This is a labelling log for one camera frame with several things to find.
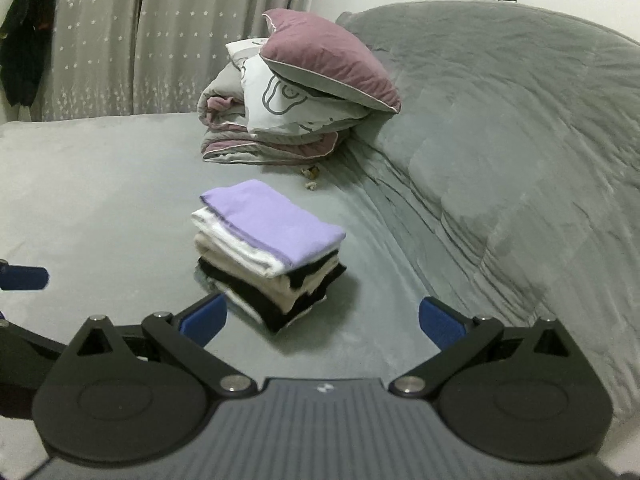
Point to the mauve pillow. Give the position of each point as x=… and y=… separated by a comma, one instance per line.
x=330, y=55

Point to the small brown trinket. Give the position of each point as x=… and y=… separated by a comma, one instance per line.
x=311, y=175

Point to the grey star-patterned curtain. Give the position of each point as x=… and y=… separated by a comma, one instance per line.
x=175, y=35

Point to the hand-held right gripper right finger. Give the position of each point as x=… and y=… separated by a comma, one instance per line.
x=440, y=322

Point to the folded grey pink quilt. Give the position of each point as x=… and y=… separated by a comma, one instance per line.
x=260, y=147

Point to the stack of folded clothes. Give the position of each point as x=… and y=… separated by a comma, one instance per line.
x=260, y=280

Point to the purple shirt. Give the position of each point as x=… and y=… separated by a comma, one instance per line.
x=280, y=220

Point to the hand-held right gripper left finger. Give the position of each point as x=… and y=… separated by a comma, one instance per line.
x=205, y=317

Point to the grey quilted pillow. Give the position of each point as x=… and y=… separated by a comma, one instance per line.
x=500, y=135

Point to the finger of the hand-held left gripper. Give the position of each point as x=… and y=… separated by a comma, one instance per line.
x=22, y=278

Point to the black hanging garment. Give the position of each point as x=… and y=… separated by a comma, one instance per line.
x=25, y=40

